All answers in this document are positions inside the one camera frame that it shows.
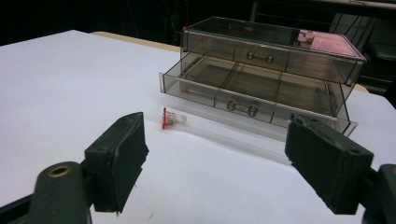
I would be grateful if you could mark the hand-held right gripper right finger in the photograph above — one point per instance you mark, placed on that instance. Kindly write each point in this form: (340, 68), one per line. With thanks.
(327, 165)

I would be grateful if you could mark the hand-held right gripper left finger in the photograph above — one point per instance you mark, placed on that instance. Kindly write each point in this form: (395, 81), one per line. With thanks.
(116, 165)

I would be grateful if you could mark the clear tube with red cap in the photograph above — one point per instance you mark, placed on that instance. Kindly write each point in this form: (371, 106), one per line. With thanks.
(166, 118)

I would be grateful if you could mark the white table cover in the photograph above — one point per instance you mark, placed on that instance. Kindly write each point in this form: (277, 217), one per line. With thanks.
(77, 93)

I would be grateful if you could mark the pink paper sheet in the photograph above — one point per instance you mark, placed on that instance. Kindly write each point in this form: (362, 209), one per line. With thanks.
(330, 43)

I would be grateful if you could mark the dark chair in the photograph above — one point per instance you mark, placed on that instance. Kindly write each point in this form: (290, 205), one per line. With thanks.
(373, 40)

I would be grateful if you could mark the smoky transparent drawer cabinet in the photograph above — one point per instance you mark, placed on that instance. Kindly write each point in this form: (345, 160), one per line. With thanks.
(249, 31)

